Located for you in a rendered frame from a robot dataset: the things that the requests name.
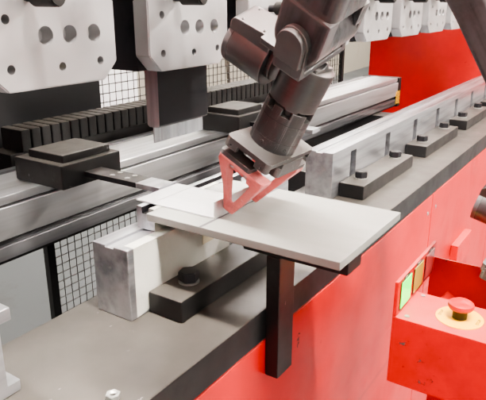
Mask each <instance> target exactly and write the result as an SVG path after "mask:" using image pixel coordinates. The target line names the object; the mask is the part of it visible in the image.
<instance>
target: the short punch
mask: <svg viewBox="0 0 486 400"><path fill-rule="evenodd" d="M145 88H146V103H147V118H148V126H149V127H153V139H154V143H157V142H160V141H163V140H168V139H171V138H174V137H179V136H182V135H185V134H188V133H193V132H196V131H199V130H202V129H203V117H204V116H206V115H207V75H206V65H204V66H198V67H188V68H182V69H176V70H171V71H145Z"/></svg>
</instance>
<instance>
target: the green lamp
mask: <svg viewBox="0 0 486 400"><path fill-rule="evenodd" d="M411 280H412V273H411V274H410V275H409V276H408V277H407V279H406V280H405V281H404V282H403V286H402V294H401V303H400V309H401V308H402V307H403V305H404V304H405V303H406V302H407V300H408V299H409V298H410V296H411Z"/></svg>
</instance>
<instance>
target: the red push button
mask: <svg viewBox="0 0 486 400"><path fill-rule="evenodd" d="M448 306H449V308H450V309H451V310H452V311H453V315H452V317H453V318H454V319H455V320H458V321H465V320H467V316H468V313H471V312H473V311H474V309H475V306H474V303H473V302H472V301H470V300H468V299H467V298H461V297H456V298H451V299H450V300H449V301H448Z"/></svg>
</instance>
